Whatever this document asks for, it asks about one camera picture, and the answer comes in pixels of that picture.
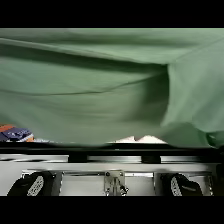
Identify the green T-shirt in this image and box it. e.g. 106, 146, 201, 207
0, 27, 224, 150

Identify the silver frame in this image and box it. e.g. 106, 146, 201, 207
0, 153, 224, 197

